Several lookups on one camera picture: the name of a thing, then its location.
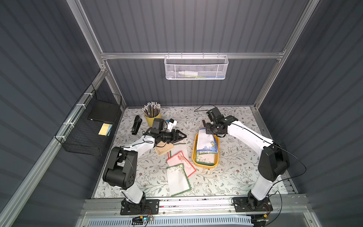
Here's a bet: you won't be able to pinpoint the beige lined stationery paper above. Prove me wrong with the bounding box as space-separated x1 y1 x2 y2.
154 142 175 156

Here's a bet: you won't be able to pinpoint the blue bordered stationery paper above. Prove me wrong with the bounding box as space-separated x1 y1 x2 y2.
196 128 218 154

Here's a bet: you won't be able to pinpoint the yellow storage tray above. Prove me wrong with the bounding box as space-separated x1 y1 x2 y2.
192 134 220 169

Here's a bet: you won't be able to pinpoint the green bordered stationery paper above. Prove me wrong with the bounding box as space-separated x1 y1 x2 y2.
168 143 189 158

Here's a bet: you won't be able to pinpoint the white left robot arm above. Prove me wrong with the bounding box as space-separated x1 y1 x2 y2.
102 119 187 204

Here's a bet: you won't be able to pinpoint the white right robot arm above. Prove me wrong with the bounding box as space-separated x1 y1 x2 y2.
204 107 290 206

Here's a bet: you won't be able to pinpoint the yellow pencil cup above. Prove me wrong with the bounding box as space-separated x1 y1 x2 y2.
144 113 162 127

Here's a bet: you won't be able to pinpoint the bundle of pencils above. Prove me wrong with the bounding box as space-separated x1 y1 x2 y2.
142 102 161 118

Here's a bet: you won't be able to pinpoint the yellow sticky notes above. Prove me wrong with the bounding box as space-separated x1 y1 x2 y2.
98 123 112 136

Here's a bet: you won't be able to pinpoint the white glue bottle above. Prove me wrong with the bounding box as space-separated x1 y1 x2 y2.
178 71 199 78

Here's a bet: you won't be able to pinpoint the black notebook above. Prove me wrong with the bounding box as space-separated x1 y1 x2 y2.
88 101 120 124

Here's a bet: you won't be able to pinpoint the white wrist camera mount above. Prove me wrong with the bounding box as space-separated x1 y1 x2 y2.
167 118 177 132

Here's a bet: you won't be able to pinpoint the black camera cable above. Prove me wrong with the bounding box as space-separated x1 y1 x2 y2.
194 104 217 113

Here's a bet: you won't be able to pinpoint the white mesh wall basket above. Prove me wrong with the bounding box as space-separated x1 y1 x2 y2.
164 55 229 80

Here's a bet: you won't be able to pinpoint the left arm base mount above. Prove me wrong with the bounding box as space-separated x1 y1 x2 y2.
120 199 160 216

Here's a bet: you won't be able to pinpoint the black wire wall basket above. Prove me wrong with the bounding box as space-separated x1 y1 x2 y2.
55 87 122 156

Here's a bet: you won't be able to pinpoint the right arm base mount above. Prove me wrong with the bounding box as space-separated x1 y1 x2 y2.
231 197 273 213

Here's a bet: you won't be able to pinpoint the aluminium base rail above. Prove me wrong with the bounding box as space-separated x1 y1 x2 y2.
79 194 313 218

